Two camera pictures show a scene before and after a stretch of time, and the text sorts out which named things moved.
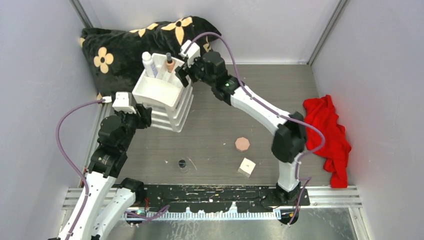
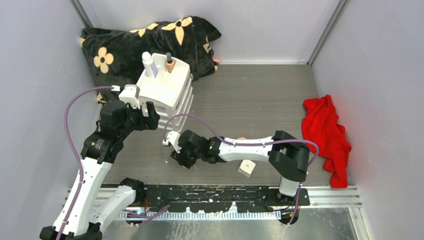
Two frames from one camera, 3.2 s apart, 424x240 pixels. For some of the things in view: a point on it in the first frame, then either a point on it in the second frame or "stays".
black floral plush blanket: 113,54 stays
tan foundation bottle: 170,63 stays
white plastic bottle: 149,65 stays
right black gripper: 182,74 → 181,159
